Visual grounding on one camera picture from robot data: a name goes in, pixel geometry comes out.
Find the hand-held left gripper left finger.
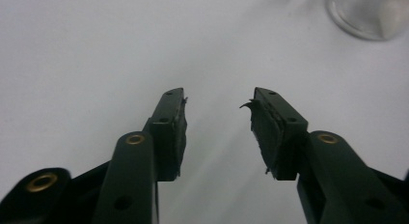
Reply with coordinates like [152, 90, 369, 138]
[91, 87, 189, 224]

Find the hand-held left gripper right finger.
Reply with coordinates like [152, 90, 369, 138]
[239, 86, 409, 224]

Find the clear glass container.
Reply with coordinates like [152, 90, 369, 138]
[325, 0, 409, 42]

